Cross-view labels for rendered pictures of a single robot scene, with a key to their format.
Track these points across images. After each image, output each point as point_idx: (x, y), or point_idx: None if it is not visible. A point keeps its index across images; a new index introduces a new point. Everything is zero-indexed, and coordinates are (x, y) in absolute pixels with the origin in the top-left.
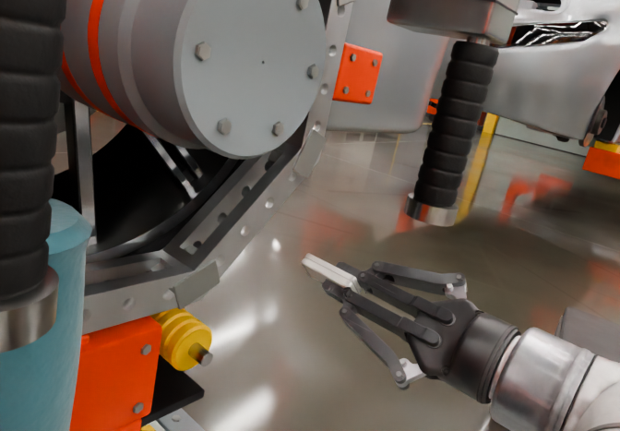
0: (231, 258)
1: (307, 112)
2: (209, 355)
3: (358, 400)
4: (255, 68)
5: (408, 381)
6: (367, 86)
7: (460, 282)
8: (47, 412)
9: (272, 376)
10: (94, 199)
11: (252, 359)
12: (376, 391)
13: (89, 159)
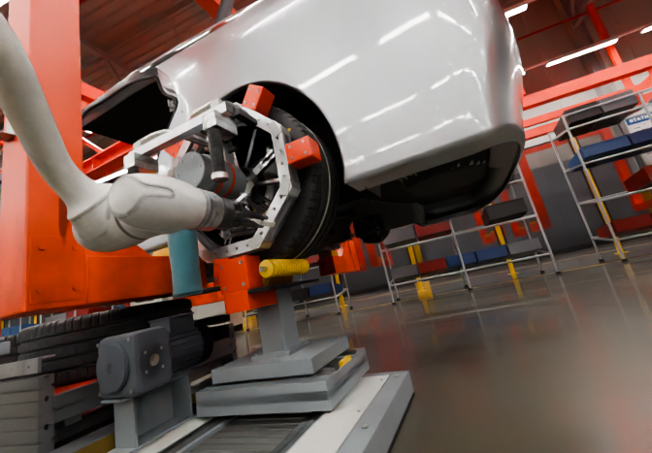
0: (265, 232)
1: (202, 174)
2: (261, 267)
3: (601, 417)
4: (187, 173)
5: (222, 235)
6: (304, 150)
7: (240, 195)
8: (175, 248)
9: (525, 387)
10: (255, 229)
11: (522, 377)
12: (645, 418)
13: (251, 218)
